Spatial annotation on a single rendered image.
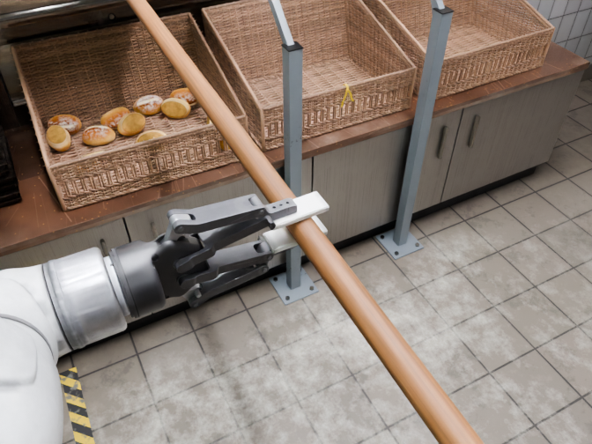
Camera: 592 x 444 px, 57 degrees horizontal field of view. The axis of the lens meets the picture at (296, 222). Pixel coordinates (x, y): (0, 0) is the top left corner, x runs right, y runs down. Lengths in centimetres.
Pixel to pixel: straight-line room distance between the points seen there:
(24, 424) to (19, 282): 20
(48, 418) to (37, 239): 119
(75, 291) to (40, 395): 15
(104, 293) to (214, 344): 140
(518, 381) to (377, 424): 49
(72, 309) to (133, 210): 105
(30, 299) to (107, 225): 107
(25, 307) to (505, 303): 183
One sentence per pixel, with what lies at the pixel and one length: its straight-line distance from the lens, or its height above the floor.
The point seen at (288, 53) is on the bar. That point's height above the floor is 94.
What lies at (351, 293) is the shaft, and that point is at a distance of 54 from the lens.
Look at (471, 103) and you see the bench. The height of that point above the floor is 56.
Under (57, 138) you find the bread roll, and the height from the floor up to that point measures 64.
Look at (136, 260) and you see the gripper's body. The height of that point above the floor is 120.
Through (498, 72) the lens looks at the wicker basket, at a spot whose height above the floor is 61.
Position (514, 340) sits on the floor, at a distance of 206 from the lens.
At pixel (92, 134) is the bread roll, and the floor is 63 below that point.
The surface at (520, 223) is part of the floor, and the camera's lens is 247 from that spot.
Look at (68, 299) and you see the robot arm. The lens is 54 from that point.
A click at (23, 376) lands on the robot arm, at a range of 41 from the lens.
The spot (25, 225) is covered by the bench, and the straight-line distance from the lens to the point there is 162.
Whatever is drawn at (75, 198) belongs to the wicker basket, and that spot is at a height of 61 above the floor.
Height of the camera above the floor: 159
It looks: 44 degrees down
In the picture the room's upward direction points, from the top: straight up
